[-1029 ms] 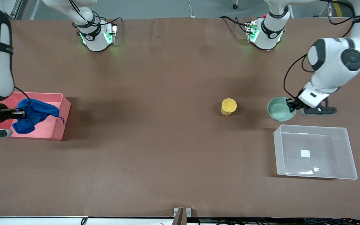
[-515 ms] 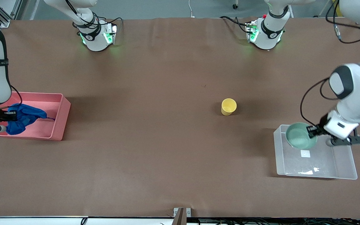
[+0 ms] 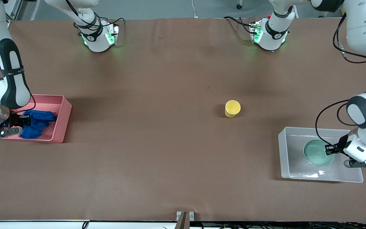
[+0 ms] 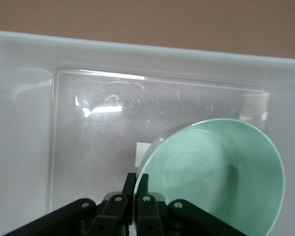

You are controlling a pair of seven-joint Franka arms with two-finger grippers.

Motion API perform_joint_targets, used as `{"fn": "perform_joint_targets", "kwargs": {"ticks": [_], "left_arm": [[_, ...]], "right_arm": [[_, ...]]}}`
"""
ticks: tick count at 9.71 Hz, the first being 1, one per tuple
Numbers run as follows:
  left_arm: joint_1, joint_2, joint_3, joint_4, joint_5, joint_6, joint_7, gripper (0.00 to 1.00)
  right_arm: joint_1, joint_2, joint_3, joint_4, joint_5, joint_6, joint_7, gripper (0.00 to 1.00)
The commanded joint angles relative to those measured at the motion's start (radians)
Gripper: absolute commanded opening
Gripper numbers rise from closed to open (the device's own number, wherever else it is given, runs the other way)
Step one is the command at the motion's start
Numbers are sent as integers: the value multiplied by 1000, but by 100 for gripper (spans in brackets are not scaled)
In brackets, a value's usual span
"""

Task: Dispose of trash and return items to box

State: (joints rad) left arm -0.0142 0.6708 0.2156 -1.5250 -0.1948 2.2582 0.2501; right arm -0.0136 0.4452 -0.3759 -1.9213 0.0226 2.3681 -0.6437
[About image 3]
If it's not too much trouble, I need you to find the pink plastic bin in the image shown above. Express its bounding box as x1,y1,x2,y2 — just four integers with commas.
0,94,73,143

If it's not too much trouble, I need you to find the aluminium frame corner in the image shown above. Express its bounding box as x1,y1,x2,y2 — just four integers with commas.
3,0,40,21

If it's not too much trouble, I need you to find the yellow cup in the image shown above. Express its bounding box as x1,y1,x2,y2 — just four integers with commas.
225,100,241,118

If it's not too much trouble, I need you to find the brown post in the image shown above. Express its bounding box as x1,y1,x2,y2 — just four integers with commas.
177,211,190,229

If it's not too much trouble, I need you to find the blue cloth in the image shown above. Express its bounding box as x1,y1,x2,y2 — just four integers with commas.
19,110,57,139

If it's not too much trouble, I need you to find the brown paper table cover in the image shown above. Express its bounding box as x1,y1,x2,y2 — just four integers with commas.
0,17,366,222

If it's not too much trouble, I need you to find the black base cable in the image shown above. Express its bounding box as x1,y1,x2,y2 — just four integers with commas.
224,16,256,34
65,0,126,34

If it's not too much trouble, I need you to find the mint green bowl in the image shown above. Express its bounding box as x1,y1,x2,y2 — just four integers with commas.
303,139,335,166

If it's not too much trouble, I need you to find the clear plastic box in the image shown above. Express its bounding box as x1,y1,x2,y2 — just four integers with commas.
278,127,364,183

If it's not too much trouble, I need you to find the black left base cable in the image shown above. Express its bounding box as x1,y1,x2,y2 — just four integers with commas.
224,16,256,34

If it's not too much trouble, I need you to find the silver metal bracket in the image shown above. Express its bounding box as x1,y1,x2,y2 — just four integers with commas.
176,211,195,221

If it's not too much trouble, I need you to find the white table edge rail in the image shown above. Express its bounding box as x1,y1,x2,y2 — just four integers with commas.
0,219,178,229

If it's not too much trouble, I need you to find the black right base cable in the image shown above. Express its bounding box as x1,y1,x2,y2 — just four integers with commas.
65,0,126,34

